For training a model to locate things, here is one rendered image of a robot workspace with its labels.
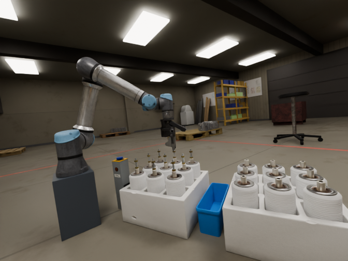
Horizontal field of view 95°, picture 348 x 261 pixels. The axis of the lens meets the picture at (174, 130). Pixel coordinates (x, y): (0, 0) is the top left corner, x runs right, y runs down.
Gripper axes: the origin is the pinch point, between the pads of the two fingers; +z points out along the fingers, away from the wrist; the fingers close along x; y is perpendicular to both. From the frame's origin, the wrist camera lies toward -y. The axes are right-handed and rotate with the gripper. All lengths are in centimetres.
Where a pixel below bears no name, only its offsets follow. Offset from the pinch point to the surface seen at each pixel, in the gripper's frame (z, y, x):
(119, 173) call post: 10.7, 33.2, 13.2
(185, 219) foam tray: 25.0, -7.7, 35.6
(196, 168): 11.6, -12.9, 7.6
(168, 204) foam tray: 19.5, -0.4, 33.2
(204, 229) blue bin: 32.3, -15.4, 31.7
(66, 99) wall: -155, 560, -529
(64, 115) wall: -85, 569, -520
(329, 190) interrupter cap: 9, -57, 44
